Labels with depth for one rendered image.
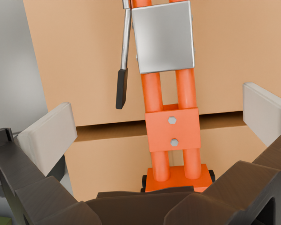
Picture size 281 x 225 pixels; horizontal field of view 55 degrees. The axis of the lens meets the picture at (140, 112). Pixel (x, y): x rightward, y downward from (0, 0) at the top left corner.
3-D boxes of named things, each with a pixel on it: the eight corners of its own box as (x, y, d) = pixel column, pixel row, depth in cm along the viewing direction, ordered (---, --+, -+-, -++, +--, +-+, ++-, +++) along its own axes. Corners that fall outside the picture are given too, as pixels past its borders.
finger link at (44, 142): (41, 184, 15) (28, 185, 15) (78, 137, 22) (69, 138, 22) (28, 134, 14) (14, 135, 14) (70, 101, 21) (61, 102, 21)
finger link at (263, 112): (283, 109, 13) (300, 107, 13) (241, 82, 20) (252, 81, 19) (282, 165, 14) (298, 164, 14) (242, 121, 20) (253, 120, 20)
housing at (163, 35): (193, 63, 34) (198, 68, 29) (139, 69, 34) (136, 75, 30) (189, 3, 32) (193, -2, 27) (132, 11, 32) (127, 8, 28)
